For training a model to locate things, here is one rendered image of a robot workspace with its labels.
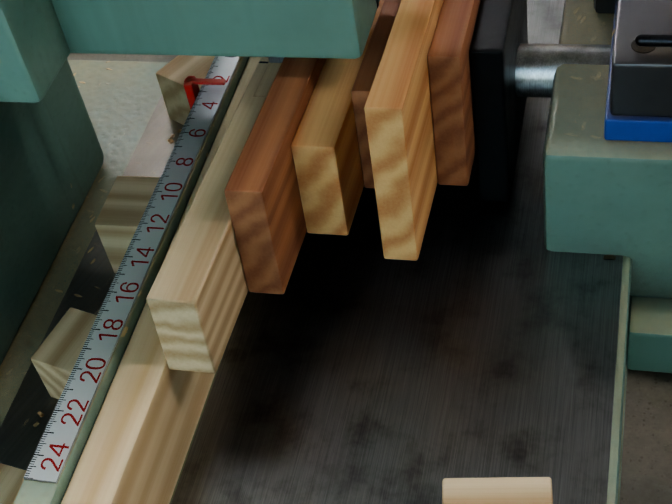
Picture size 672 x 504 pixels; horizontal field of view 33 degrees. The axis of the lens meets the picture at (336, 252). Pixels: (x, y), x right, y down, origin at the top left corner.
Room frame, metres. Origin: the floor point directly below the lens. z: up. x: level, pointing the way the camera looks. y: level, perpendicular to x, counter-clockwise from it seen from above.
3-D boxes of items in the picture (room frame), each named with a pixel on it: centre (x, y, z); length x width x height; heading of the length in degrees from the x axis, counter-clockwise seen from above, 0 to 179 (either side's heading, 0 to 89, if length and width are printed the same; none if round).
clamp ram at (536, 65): (0.42, -0.12, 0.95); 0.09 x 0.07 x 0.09; 159
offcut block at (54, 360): (0.42, 0.15, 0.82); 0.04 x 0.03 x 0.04; 146
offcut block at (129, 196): (0.52, 0.11, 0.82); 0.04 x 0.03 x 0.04; 160
